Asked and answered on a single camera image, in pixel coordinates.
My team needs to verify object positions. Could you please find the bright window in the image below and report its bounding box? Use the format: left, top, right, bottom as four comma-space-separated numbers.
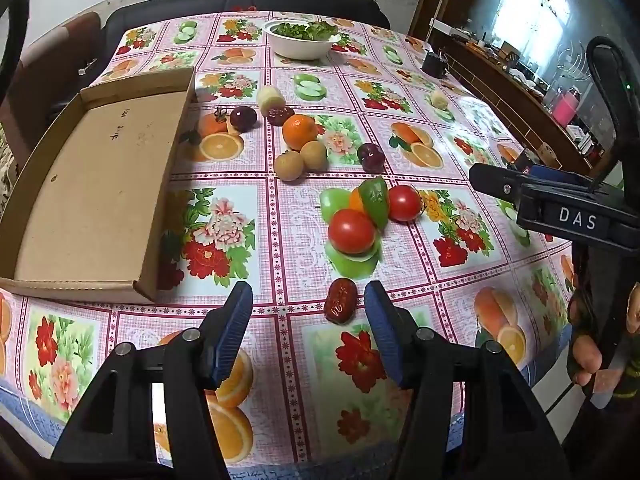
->
492, 0, 572, 61

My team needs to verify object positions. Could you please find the pink fruit-print tablecloth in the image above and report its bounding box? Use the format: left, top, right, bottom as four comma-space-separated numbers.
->
0, 12, 576, 466

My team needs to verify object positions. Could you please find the person's right hand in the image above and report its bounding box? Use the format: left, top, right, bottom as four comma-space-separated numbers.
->
566, 285, 640, 411

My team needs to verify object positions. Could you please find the floral cloth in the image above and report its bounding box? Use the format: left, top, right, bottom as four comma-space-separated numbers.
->
0, 127, 15, 213

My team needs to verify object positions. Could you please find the shallow cardboard box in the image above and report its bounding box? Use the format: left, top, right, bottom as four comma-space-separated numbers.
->
0, 66, 197, 304

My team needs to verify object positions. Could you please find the black cup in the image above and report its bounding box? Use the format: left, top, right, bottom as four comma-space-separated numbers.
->
421, 51, 449, 79

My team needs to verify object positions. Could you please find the green bell pepper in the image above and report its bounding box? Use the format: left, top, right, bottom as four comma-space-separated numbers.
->
358, 176, 390, 228

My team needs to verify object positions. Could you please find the large orange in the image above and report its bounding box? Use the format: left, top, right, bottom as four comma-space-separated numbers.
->
282, 115, 319, 152

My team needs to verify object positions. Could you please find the black cable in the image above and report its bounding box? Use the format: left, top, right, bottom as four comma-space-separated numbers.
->
0, 0, 40, 106

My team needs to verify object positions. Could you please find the red tomato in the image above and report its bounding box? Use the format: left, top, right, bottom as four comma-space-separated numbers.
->
327, 209, 377, 255
387, 185, 423, 222

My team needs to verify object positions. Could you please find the green leafy lettuce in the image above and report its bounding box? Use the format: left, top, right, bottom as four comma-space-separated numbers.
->
272, 20, 340, 41

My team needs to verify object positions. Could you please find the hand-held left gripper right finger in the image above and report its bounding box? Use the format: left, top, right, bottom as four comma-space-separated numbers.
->
363, 280, 558, 480

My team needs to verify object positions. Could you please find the wooden sideboard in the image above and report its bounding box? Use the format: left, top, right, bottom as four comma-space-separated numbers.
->
430, 17, 626, 176

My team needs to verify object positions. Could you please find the white bowl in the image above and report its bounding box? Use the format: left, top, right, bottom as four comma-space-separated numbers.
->
263, 19, 342, 60

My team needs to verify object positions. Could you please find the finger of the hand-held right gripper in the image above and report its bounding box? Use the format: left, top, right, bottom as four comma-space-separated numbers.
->
511, 149, 601, 188
469, 162, 525, 199

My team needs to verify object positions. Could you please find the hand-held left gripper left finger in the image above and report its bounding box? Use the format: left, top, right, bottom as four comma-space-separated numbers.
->
50, 281, 254, 480

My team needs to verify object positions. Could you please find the dark red plum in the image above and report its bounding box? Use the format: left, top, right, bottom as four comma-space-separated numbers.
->
229, 106, 258, 133
357, 143, 386, 173

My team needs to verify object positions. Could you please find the black leather sofa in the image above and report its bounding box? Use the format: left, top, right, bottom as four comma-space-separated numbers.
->
102, 0, 392, 61

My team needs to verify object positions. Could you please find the pink container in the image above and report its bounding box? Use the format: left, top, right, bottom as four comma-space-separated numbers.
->
552, 87, 581, 126

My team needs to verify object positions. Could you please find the brown armchair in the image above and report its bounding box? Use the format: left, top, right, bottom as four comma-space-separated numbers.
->
0, 11, 103, 161

